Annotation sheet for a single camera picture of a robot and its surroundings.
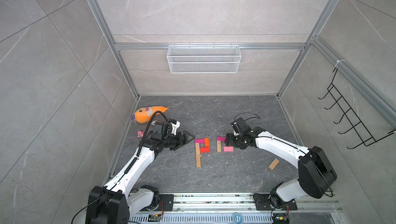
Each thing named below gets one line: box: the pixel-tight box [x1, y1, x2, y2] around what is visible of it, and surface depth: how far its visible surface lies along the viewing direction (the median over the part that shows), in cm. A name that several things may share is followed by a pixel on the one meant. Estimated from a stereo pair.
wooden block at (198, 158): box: [195, 149, 202, 168], surface depth 89 cm
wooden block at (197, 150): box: [194, 142, 201, 155], surface depth 92 cm
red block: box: [199, 146, 211, 153], surface depth 93 cm
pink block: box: [223, 146, 234, 153], surface depth 92 cm
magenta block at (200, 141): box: [194, 138, 205, 144], surface depth 96 cm
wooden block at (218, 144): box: [216, 140, 222, 153], surface depth 93 cm
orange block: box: [204, 137, 210, 148], surface depth 95 cm
